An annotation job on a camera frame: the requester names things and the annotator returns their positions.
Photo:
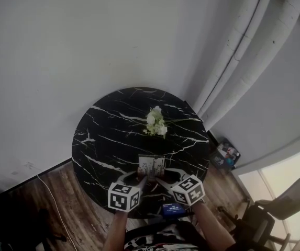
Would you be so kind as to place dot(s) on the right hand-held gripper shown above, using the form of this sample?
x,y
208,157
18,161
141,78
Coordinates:
x,y
189,191

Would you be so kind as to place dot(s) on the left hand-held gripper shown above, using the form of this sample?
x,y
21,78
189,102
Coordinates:
x,y
121,197

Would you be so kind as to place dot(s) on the small wooden framed box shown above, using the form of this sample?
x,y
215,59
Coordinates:
x,y
151,166

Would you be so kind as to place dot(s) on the person's right forearm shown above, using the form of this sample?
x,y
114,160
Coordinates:
x,y
212,226

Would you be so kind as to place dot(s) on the person's left forearm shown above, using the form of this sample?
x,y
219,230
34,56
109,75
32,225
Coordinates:
x,y
115,231

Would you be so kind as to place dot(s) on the round black marble table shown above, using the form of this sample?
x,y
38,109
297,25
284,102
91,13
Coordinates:
x,y
105,129

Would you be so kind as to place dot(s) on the black device with blue screen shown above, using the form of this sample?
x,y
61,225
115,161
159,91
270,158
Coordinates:
x,y
173,209

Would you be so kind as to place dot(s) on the black box of colourful items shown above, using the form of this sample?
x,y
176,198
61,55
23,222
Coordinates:
x,y
225,154

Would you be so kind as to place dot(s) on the white artificial flower bunch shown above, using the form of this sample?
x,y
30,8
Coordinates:
x,y
155,123

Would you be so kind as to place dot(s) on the black printed shirt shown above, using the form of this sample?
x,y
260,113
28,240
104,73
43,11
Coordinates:
x,y
162,238

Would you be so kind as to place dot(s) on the dark framed window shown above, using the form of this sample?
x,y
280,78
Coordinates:
x,y
283,182

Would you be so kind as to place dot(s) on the grey office chair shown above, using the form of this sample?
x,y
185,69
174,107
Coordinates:
x,y
283,205

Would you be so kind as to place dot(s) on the white wall pipe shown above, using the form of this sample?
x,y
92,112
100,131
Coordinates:
x,y
267,48
233,48

